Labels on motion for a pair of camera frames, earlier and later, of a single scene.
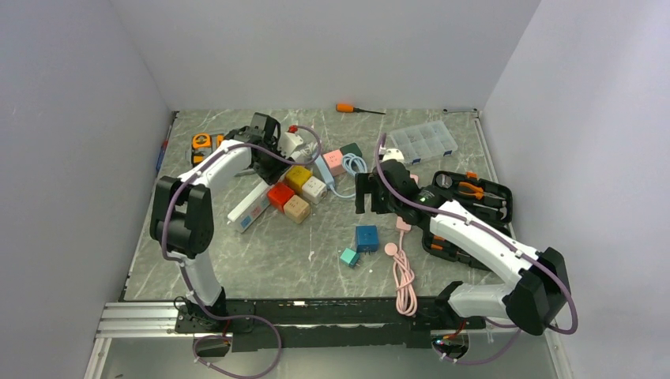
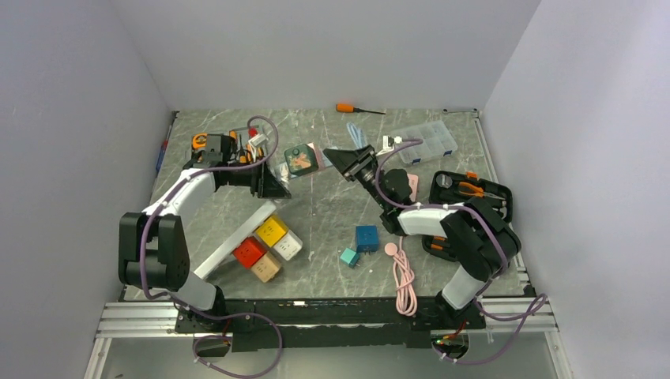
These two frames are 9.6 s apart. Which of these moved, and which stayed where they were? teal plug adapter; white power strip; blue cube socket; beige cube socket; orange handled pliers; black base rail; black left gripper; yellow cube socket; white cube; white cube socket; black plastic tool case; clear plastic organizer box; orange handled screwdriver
Moved: white cube; yellow cube socket; white power strip; beige cube socket; black left gripper; white cube socket
Stayed: blue cube socket; black base rail; clear plastic organizer box; teal plug adapter; black plastic tool case; orange handled pliers; orange handled screwdriver
